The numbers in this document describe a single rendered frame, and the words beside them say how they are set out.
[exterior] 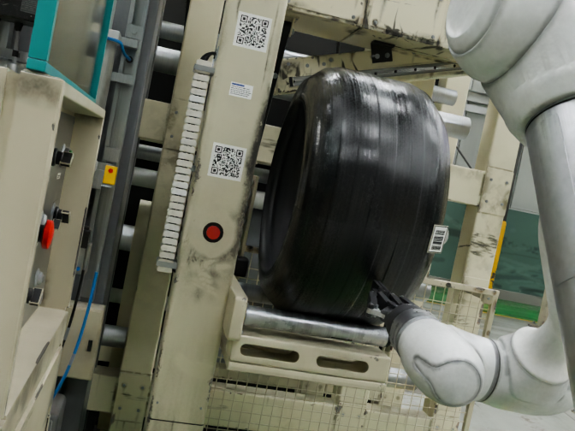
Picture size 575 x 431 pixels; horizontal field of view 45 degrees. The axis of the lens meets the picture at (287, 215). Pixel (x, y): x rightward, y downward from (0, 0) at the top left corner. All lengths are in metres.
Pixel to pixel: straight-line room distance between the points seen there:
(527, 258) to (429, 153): 10.05
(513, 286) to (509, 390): 10.33
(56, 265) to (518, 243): 10.38
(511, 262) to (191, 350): 9.98
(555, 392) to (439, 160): 0.54
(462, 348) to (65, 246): 0.71
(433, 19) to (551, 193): 1.39
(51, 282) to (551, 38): 0.96
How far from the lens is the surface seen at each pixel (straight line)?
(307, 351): 1.53
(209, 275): 1.57
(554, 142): 0.63
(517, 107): 0.66
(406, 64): 2.07
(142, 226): 2.32
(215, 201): 1.55
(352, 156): 1.39
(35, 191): 0.76
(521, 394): 1.15
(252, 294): 1.79
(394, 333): 1.19
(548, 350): 1.12
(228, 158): 1.55
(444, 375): 1.05
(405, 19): 1.94
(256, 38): 1.57
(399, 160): 1.42
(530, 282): 11.56
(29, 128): 0.76
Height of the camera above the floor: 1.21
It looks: 3 degrees down
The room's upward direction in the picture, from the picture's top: 11 degrees clockwise
